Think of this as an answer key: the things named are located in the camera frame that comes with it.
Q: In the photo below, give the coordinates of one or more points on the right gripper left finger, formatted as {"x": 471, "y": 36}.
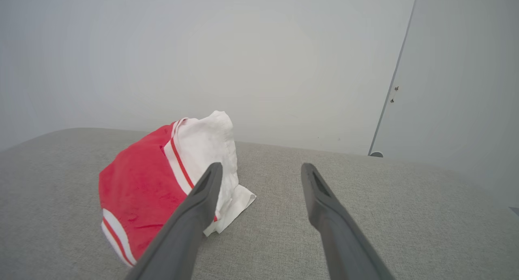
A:
{"x": 182, "y": 231}

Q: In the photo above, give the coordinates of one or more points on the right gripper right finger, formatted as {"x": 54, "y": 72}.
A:
{"x": 340, "y": 239}

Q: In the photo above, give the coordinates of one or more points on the red and white jersey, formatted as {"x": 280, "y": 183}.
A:
{"x": 142, "y": 187}

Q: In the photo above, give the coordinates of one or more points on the small dark door screws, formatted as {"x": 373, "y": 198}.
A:
{"x": 396, "y": 88}

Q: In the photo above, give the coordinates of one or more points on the white door panel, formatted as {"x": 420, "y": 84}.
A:
{"x": 458, "y": 89}

